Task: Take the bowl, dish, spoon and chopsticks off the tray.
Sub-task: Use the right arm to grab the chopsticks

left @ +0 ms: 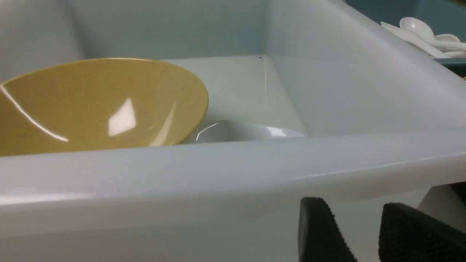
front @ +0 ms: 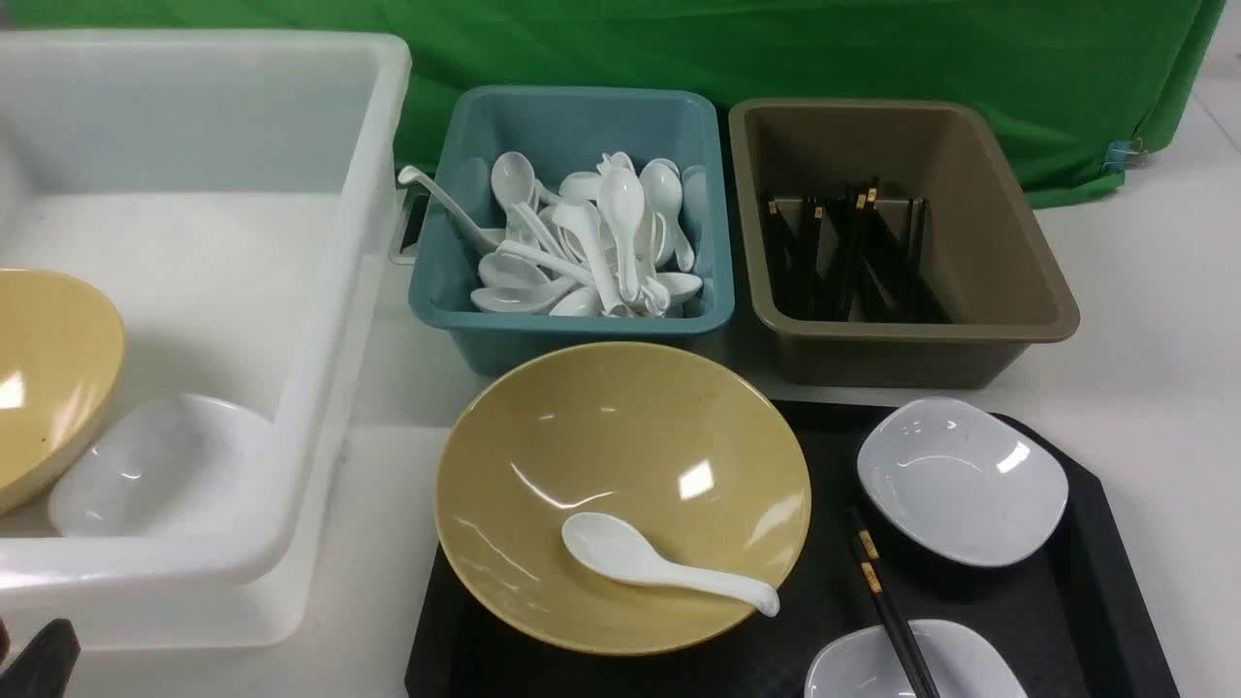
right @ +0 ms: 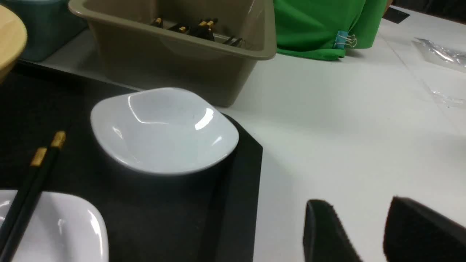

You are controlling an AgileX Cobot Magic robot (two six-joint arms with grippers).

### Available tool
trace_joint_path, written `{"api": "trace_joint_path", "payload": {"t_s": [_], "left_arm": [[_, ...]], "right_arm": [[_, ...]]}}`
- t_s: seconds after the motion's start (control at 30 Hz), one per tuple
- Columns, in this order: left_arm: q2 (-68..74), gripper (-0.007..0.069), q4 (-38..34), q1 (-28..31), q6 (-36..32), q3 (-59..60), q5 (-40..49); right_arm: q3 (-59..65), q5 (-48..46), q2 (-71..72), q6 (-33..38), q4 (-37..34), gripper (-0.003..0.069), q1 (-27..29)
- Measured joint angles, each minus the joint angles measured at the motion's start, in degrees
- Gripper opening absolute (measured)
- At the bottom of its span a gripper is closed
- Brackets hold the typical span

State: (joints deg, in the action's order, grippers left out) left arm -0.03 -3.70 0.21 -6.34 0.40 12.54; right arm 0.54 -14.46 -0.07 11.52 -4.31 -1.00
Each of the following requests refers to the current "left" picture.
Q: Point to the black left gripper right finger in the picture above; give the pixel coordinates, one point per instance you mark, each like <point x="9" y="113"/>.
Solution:
<point x="409" y="235"/>

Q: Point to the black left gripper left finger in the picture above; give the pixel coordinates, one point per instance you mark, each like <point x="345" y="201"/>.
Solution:
<point x="319" y="237"/>

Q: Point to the blue plastic spoon bin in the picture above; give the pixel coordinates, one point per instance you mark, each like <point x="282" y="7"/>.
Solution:
<point x="443" y="16"/>

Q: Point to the white dish in tub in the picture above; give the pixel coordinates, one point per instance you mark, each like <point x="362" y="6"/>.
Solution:
<point x="234" y="131"/>

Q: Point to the white ceramic spoon in bin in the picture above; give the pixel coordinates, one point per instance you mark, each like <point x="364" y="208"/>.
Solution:
<point x="443" y="41"/>
<point x="415" y="40"/>

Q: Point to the large white plastic tub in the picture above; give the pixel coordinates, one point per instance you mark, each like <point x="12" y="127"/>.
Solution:
<point x="362" y="119"/>

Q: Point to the yellow bowl in tub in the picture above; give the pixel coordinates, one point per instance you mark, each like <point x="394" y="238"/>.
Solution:
<point x="100" y="104"/>

